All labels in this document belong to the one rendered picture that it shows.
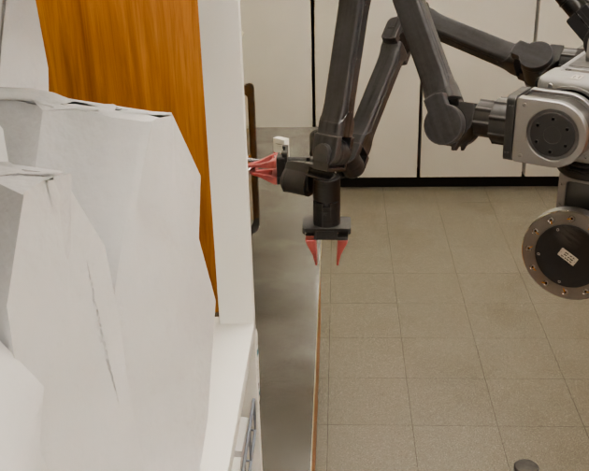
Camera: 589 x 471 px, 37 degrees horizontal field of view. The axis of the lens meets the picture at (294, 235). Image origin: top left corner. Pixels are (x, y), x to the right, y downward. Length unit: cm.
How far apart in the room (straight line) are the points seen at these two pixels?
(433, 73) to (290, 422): 71
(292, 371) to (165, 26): 74
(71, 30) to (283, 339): 78
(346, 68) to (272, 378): 64
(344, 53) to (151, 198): 112
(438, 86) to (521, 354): 217
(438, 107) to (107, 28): 69
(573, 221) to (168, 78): 88
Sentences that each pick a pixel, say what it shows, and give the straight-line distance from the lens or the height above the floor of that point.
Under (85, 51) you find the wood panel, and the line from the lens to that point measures 188.
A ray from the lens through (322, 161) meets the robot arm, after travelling 178.
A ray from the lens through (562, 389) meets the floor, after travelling 354.
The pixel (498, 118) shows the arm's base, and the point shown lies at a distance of 163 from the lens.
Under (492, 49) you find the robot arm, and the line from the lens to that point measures 218.
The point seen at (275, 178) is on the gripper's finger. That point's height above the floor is 119.
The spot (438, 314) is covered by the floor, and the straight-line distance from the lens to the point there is 395.
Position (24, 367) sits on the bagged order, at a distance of 57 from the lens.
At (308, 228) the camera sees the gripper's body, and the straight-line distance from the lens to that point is 183.
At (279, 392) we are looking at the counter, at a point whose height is 94.
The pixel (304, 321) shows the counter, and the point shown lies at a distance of 199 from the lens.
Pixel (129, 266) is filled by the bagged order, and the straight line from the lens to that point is 70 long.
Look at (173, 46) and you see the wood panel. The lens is 183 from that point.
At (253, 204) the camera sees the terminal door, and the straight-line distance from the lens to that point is 228.
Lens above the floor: 193
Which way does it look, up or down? 24 degrees down
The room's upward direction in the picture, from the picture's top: 1 degrees counter-clockwise
